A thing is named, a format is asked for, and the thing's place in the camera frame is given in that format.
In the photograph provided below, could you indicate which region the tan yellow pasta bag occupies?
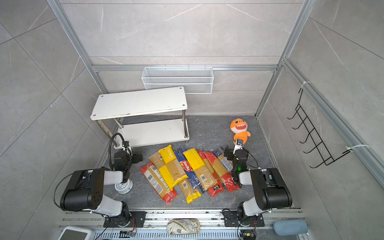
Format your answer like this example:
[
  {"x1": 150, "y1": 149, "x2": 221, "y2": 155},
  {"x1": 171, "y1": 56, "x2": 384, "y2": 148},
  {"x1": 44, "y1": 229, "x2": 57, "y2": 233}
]
[{"x1": 149, "y1": 153, "x2": 175, "y2": 191}]

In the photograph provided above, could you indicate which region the red spaghetti bag with label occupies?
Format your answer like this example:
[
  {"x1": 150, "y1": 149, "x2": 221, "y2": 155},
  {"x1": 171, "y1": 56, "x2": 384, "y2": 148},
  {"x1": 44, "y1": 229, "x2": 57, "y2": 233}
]
[{"x1": 140, "y1": 162, "x2": 178, "y2": 205}]

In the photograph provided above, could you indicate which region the yellow spaghetti bag with barcode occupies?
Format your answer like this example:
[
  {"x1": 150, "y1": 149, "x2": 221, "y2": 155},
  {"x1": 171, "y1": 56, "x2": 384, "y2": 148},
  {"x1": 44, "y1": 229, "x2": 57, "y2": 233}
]
[{"x1": 183, "y1": 148, "x2": 216, "y2": 191}]

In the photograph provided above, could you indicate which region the yellow wholewheat spaghetti bag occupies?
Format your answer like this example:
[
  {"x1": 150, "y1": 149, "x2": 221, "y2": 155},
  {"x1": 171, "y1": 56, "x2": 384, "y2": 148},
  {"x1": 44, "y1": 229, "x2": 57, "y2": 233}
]
[{"x1": 158, "y1": 145, "x2": 188, "y2": 185}]

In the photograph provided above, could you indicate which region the blue Barilla spaghetti box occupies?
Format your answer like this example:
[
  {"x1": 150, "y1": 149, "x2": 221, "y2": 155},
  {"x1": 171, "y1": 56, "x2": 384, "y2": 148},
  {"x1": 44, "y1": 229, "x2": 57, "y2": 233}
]
[{"x1": 175, "y1": 147, "x2": 205, "y2": 194}]

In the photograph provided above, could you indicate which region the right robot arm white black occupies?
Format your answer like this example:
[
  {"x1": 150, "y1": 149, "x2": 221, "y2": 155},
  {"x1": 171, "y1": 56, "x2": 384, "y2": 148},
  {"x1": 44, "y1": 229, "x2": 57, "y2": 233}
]
[{"x1": 222, "y1": 145, "x2": 293, "y2": 227}]

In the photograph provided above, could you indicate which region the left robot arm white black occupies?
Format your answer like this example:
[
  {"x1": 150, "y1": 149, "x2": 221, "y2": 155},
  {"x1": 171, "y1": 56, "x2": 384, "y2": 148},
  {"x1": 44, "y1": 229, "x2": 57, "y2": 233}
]
[{"x1": 55, "y1": 151, "x2": 146, "y2": 228}]

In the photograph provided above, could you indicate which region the white two-tier shelf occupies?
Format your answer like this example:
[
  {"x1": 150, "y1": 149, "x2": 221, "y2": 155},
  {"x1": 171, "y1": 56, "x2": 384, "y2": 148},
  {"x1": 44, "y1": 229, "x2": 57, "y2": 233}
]
[{"x1": 90, "y1": 87, "x2": 190, "y2": 148}]

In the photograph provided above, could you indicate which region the clear blue spaghetti bag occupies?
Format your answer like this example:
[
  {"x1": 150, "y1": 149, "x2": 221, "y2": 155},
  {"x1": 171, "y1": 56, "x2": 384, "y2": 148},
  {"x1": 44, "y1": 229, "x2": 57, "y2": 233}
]
[{"x1": 213, "y1": 147, "x2": 233, "y2": 172}]

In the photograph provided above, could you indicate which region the orange shark plush toy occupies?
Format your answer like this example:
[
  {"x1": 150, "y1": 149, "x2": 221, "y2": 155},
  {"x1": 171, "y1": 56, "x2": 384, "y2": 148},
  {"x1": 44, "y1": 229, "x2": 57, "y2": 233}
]
[{"x1": 230, "y1": 119, "x2": 251, "y2": 145}]

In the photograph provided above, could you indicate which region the small white alarm clock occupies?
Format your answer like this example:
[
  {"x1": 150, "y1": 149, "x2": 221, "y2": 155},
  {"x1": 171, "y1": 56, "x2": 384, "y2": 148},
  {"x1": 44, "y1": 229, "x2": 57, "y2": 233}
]
[{"x1": 115, "y1": 179, "x2": 133, "y2": 195}]

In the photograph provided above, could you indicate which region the red yellow spaghetti bag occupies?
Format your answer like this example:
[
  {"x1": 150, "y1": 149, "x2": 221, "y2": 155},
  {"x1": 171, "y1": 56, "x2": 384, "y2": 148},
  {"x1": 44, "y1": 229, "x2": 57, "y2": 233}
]
[{"x1": 197, "y1": 150, "x2": 225, "y2": 197}]

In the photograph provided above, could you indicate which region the long yellow spaghetti bag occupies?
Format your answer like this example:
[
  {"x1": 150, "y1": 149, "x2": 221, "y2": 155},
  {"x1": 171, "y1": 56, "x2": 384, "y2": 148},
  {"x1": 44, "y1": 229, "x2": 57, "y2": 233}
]
[{"x1": 179, "y1": 179, "x2": 201, "y2": 204}]

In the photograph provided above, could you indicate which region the patterned cloth pouch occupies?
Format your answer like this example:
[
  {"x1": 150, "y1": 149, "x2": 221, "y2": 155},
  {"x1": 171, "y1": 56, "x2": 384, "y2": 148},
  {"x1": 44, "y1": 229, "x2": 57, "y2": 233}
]
[{"x1": 167, "y1": 219, "x2": 201, "y2": 235}]

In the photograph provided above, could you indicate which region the blue grey foam roll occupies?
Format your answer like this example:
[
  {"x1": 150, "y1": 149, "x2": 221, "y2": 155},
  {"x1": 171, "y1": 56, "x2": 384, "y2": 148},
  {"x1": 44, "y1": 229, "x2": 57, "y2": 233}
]
[{"x1": 273, "y1": 220, "x2": 309, "y2": 236}]

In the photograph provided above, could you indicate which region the white tablet device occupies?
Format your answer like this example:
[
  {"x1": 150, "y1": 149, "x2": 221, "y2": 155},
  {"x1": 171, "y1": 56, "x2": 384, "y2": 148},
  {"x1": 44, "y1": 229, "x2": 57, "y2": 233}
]
[{"x1": 58, "y1": 226, "x2": 95, "y2": 240}]

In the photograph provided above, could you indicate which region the left black corrugated cable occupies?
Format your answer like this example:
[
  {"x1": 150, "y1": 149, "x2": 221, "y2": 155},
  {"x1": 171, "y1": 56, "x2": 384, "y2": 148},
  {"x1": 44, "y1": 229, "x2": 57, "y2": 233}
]
[{"x1": 108, "y1": 132, "x2": 130, "y2": 172}]

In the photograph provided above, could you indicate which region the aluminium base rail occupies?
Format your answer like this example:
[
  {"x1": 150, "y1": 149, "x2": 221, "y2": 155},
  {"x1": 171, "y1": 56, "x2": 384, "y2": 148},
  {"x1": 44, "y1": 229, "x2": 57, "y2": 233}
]
[{"x1": 54, "y1": 209, "x2": 309, "y2": 240}]

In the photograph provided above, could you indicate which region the white wire mesh basket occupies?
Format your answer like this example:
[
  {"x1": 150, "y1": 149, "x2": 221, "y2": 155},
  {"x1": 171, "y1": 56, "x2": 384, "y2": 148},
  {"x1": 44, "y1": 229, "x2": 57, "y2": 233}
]
[{"x1": 142, "y1": 66, "x2": 214, "y2": 94}]

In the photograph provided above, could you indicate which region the black wire hook rack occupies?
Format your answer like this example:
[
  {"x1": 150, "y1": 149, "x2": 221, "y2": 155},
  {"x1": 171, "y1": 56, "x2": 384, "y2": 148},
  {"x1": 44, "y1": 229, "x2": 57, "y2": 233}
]
[{"x1": 287, "y1": 89, "x2": 353, "y2": 169}]

